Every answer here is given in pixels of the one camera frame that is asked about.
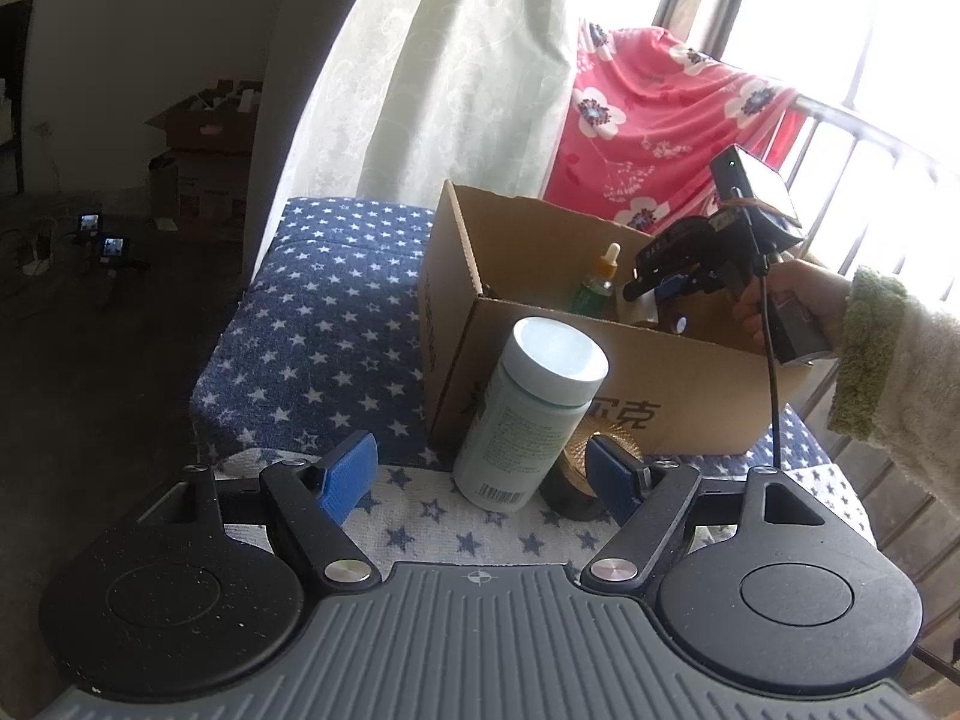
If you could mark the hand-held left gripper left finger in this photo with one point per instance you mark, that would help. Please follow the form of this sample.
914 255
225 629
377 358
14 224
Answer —
345 476

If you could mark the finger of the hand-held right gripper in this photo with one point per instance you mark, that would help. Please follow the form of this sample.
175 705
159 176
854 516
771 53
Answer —
669 288

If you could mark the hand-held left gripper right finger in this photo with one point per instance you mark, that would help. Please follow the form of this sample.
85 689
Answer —
609 476

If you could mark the black cylinder flashlight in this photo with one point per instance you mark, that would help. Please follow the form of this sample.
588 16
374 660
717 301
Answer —
676 319

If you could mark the green dropper bottle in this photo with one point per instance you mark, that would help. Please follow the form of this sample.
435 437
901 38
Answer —
596 292

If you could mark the white pill bottle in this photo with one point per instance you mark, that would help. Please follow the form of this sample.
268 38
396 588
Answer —
517 427

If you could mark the person's right hand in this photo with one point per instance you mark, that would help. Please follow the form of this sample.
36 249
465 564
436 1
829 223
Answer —
821 300

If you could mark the metal window railing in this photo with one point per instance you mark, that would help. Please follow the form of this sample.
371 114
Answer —
862 124

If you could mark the red floral cloth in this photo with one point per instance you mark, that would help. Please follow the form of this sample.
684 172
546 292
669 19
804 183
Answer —
637 135

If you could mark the blue white star-print towel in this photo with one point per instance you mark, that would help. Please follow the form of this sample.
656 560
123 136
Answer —
330 315

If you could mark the printed cardboard box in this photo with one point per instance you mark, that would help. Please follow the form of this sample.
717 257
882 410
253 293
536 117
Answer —
199 195

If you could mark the white patterned curtain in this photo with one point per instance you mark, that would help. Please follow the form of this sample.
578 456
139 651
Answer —
450 52

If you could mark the open cardboard box with bottles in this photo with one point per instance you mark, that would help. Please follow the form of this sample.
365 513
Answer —
210 124

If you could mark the small camera with lit screen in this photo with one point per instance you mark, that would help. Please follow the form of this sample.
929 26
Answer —
114 247
89 223

